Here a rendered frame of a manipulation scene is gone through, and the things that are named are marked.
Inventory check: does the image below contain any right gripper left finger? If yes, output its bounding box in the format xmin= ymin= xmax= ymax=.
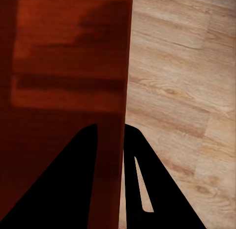
xmin=0 ymin=124 xmax=98 ymax=229

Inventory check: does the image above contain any storage box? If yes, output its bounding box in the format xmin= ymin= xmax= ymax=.
xmin=0 ymin=0 xmax=133 ymax=229

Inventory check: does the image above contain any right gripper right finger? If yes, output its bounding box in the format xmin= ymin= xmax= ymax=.
xmin=123 ymin=124 xmax=206 ymax=229

